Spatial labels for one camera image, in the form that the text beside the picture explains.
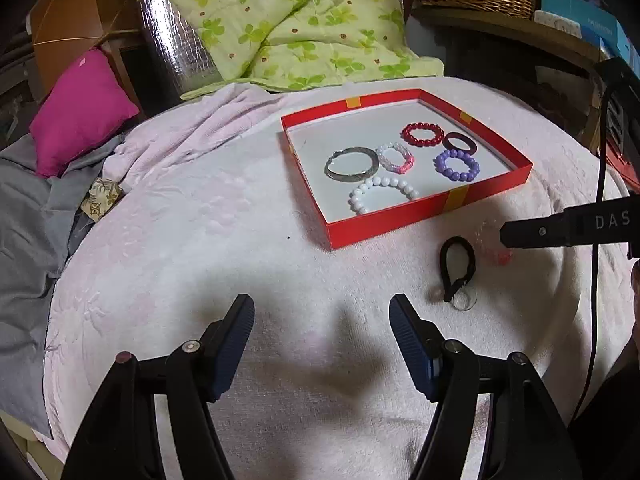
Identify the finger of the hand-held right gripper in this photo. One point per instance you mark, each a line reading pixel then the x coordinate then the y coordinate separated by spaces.
pixel 537 232

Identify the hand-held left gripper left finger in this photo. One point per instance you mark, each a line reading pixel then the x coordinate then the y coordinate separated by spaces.
pixel 232 340

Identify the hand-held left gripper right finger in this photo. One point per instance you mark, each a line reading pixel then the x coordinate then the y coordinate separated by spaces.
pixel 412 340

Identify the dark maroon bangle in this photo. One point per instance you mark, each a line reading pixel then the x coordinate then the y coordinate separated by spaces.
pixel 450 138

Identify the silver bangle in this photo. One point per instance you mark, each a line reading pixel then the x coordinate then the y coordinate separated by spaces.
pixel 332 174

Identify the red shallow cardboard tray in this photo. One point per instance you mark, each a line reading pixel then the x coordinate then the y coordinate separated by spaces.
pixel 320 152

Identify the person's right hand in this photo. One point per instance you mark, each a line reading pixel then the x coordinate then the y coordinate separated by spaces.
pixel 636 287

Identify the small patterned cloth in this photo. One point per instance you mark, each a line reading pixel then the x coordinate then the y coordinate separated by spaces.
pixel 102 195

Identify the small white box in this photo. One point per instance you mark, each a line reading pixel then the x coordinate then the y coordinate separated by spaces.
pixel 560 25

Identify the teal cardboard box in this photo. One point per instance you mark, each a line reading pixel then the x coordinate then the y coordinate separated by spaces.
pixel 575 15

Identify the wooden bench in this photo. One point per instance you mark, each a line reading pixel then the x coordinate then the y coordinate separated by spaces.
pixel 500 25

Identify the grey cloth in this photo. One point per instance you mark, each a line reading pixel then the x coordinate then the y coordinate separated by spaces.
pixel 25 260

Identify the magenta pillow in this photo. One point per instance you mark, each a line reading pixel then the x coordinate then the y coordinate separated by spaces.
pixel 80 110

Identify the silver foil panel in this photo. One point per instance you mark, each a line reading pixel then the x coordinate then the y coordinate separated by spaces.
pixel 170 45

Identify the green floral quilt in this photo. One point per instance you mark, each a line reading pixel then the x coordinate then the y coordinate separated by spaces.
pixel 300 10

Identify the orange board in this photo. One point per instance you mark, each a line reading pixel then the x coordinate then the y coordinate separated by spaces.
pixel 75 10

